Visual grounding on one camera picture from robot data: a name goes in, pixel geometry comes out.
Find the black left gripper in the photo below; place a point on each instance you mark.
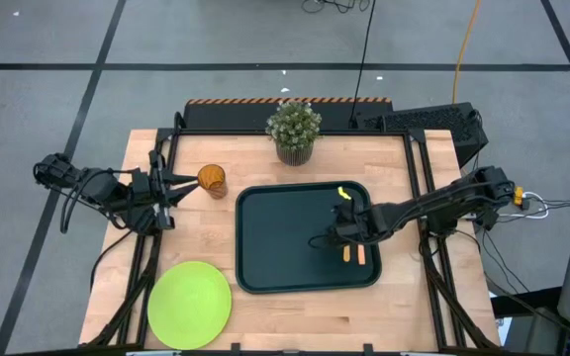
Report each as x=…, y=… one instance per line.
x=162, y=207

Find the plant in striped pot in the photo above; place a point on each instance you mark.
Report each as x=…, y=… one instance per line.
x=294, y=128

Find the lime green round plate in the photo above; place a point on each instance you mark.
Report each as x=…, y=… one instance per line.
x=189, y=305

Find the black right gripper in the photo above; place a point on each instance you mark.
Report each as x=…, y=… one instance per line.
x=354, y=225

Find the black aluminium table frame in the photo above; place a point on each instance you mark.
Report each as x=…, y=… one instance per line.
x=240, y=132

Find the orange plug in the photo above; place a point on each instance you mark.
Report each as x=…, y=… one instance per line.
x=518, y=195

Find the dark green plastic tray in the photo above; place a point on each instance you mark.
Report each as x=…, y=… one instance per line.
x=285, y=237

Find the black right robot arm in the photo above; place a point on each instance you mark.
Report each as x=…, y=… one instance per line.
x=428, y=205

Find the amber faceted glass cup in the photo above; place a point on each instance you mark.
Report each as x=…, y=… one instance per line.
x=212, y=179

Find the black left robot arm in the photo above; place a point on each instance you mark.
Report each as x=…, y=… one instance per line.
x=92, y=188

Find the hazard striped black ramp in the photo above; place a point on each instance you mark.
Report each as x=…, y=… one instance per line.
x=245, y=116

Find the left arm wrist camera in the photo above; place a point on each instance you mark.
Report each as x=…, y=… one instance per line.
x=140, y=185

